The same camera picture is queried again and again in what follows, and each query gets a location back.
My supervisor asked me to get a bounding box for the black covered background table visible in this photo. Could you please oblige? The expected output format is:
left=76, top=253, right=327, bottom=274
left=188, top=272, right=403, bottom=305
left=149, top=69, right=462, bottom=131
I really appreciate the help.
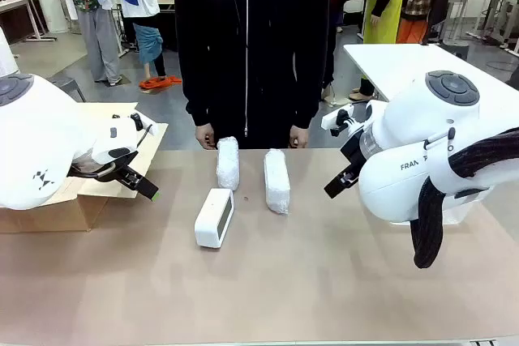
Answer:
left=156, top=0, right=178, bottom=52

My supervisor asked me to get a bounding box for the bubble-wrapped clock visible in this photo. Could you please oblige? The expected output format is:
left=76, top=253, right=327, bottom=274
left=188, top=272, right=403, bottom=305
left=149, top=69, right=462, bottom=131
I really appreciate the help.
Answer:
left=217, top=136, right=241, bottom=192
left=263, top=148, right=291, bottom=216

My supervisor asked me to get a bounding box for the person's right hand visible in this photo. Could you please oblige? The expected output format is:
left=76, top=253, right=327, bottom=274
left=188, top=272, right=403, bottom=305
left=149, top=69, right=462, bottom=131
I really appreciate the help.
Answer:
left=195, top=122, right=220, bottom=151

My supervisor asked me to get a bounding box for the person in black hoodie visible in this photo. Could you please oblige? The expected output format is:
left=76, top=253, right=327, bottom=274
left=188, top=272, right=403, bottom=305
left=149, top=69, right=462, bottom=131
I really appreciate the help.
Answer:
left=174, top=0, right=330, bottom=149

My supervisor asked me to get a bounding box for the person in yellow apron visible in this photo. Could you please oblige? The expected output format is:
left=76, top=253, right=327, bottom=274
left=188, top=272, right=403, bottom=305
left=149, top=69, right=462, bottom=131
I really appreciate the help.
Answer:
left=348, top=0, right=406, bottom=102

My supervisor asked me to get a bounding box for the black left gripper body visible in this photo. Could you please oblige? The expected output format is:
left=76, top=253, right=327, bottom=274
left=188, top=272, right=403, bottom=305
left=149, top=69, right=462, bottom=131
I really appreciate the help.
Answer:
left=95, top=159, right=144, bottom=190

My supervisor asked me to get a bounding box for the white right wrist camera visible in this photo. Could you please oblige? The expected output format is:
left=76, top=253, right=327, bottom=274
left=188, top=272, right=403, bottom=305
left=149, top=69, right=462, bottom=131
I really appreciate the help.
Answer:
left=321, top=105, right=368, bottom=136

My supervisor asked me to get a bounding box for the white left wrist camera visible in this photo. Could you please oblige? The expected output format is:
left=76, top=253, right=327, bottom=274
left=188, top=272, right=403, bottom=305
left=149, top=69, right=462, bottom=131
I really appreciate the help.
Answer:
left=111, top=113, right=158, bottom=147

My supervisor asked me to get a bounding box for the grey plastic stool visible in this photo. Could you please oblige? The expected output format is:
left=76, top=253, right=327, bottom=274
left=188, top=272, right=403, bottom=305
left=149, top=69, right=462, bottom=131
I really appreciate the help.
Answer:
left=46, top=76, right=87, bottom=103

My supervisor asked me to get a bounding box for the orange cloth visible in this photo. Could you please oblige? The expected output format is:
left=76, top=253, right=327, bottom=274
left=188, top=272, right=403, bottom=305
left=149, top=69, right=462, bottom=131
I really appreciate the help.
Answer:
left=139, top=75, right=182, bottom=91

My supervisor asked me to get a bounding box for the figure in floral shirt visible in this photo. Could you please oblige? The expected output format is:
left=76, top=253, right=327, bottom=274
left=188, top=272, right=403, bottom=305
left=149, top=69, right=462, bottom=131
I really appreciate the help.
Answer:
left=60, top=0, right=122, bottom=86

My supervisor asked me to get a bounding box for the white side table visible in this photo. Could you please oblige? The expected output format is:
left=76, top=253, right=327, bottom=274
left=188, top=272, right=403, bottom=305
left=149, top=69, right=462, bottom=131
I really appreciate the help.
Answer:
left=343, top=43, right=519, bottom=104

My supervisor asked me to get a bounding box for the open cardboard box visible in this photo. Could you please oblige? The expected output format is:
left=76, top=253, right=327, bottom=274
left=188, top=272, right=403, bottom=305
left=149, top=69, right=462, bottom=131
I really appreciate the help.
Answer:
left=0, top=101, right=169, bottom=234

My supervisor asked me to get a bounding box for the person's left hand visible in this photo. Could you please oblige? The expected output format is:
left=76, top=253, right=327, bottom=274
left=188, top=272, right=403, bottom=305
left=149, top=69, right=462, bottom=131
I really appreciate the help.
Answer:
left=288, top=126, right=310, bottom=149

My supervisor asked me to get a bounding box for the person in plaid orange clothes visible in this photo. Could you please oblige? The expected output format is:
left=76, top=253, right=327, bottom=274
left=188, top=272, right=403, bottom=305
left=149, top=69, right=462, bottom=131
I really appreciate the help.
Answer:
left=397, top=0, right=453, bottom=45

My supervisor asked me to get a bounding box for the unwrapped white digital clock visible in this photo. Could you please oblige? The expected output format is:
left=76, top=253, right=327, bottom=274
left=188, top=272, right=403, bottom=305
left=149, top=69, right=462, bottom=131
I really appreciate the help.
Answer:
left=194, top=187, right=235, bottom=249

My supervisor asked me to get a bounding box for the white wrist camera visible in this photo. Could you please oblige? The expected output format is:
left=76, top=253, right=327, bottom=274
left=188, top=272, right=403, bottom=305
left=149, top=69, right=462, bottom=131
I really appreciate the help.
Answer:
left=321, top=105, right=368, bottom=136
left=111, top=113, right=158, bottom=147

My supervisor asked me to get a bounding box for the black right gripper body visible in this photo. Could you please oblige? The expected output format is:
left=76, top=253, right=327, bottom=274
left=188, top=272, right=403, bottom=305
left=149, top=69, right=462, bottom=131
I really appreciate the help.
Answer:
left=339, top=125, right=368, bottom=179

